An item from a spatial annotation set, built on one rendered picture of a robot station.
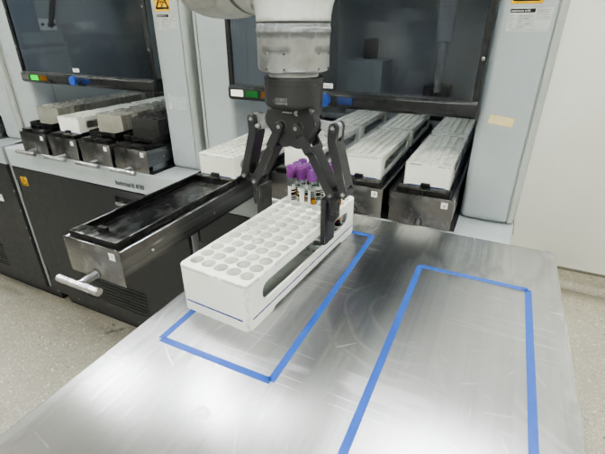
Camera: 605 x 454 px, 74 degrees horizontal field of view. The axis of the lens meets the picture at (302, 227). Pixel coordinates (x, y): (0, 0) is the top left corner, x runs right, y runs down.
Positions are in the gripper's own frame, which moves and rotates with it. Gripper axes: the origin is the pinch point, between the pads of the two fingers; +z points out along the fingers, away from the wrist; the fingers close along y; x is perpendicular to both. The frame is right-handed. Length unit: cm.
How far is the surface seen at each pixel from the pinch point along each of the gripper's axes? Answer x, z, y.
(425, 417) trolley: -19.8, 5.5, 25.1
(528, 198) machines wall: 158, 46, 33
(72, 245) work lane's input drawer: -13.0, 8.3, -37.2
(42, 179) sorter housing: 28, 24, -123
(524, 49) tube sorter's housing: 46, -22, 23
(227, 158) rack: 22.5, 1.2, -31.2
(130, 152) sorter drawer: 30, 8, -75
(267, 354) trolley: -20.3, 5.5, 8.6
